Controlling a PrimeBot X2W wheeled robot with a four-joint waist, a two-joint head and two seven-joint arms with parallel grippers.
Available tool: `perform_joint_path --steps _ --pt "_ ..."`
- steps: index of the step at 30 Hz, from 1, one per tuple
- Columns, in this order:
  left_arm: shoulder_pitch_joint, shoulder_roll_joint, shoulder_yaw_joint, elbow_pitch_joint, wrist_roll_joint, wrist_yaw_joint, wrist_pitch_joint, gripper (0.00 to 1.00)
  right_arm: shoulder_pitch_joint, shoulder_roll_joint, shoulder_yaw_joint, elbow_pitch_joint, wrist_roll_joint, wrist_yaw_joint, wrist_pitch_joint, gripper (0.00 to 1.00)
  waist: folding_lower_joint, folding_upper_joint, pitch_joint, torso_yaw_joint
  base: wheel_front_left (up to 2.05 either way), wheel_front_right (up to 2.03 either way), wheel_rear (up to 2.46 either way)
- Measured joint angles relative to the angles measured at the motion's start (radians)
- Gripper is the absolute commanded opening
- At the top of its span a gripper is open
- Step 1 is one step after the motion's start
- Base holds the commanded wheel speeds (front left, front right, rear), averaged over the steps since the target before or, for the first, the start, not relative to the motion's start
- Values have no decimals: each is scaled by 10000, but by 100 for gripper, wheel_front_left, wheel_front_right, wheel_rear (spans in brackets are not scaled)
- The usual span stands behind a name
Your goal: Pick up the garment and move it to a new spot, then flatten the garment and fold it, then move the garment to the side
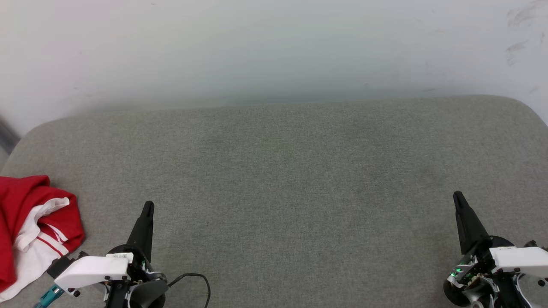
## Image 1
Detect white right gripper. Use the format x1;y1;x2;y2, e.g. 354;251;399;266
453;191;548;278

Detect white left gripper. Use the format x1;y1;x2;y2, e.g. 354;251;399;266
54;201;168;308

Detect red and white basketball jersey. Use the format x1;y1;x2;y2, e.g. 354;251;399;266
0;175;85;302

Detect grey fabric sofa seat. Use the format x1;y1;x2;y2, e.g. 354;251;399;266
0;95;548;308

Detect dark grey baseboard strip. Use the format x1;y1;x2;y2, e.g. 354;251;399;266
0;115;21;155

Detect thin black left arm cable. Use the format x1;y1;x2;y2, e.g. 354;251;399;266
167;272;211;308

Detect teal left camera connector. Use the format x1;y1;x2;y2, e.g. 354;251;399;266
34;285;66;308

